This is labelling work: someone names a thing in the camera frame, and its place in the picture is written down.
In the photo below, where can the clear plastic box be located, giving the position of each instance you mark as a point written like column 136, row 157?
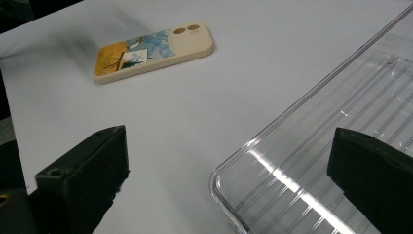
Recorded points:
column 311, row 146

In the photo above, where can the orange snack packet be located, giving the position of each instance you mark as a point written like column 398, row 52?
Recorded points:
column 181, row 45

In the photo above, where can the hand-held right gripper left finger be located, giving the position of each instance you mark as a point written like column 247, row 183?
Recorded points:
column 87, row 172

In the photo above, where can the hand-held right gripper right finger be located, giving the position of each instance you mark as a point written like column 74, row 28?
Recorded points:
column 376, row 175

